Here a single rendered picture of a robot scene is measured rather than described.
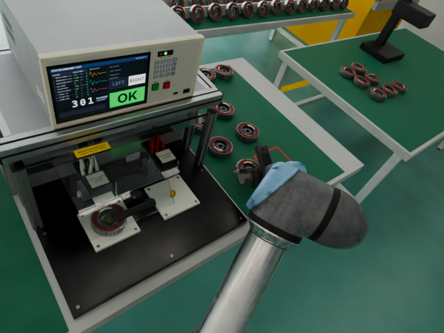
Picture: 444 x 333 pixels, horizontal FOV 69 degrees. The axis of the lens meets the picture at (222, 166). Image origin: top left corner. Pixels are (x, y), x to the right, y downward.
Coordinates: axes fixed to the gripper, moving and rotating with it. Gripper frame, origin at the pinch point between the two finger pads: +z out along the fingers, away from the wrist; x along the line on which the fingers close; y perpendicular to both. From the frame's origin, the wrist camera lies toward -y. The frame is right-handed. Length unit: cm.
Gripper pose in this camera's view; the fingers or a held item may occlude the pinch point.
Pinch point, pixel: (248, 170)
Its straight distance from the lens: 134.7
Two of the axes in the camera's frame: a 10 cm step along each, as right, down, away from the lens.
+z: -3.7, 0.5, 9.3
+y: 0.6, 10.0, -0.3
